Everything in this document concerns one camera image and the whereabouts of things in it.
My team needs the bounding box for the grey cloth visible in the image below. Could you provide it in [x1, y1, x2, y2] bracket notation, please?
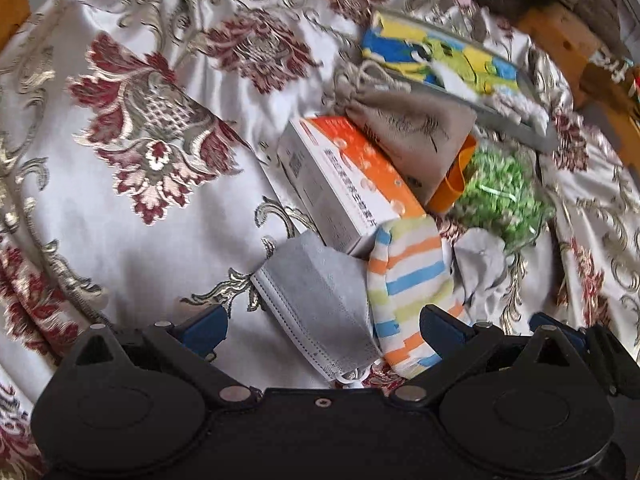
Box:
[452, 227, 508, 323]

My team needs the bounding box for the floral satin blanket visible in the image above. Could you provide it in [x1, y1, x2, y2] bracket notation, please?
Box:
[0, 0, 640, 480]

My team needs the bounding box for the orange and white box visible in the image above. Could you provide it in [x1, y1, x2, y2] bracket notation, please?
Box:
[277, 115, 428, 258]

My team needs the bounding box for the grey metal tray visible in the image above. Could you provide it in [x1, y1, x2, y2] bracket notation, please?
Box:
[367, 7, 561, 153]

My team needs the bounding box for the beige drawstring pouch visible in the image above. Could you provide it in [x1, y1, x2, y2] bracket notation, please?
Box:
[332, 60, 478, 206]

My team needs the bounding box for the wooden bed frame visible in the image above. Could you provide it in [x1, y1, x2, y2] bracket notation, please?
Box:
[0, 0, 76, 51]

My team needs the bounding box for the wooden side furniture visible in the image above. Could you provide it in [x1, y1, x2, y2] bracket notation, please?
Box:
[515, 5, 640, 161]

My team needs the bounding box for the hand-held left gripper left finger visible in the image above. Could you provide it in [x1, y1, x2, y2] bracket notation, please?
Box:
[60, 305, 261, 406]

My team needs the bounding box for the orange band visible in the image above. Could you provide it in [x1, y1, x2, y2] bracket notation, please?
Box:
[427, 135, 478, 213]

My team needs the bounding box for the white sock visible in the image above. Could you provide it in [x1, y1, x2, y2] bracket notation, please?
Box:
[480, 85, 551, 131]

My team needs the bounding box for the striped sock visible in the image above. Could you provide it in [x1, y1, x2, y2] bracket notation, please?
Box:
[367, 217, 473, 381]

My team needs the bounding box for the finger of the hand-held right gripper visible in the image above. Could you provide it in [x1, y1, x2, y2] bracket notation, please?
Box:
[530, 312, 640, 396]

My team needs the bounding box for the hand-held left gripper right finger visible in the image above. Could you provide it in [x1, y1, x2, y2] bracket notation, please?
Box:
[390, 305, 576, 408]

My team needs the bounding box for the grey face mask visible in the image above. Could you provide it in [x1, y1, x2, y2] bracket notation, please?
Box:
[250, 232, 383, 391]

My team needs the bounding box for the colourful cartoon towel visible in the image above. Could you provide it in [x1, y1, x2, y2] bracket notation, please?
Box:
[362, 12, 521, 96]

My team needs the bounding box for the bag of green paper stars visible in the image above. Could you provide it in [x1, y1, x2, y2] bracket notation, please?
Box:
[450, 142, 558, 253]

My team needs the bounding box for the colourful patchwork cloth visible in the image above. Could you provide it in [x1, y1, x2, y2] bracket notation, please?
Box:
[580, 50, 640, 106]

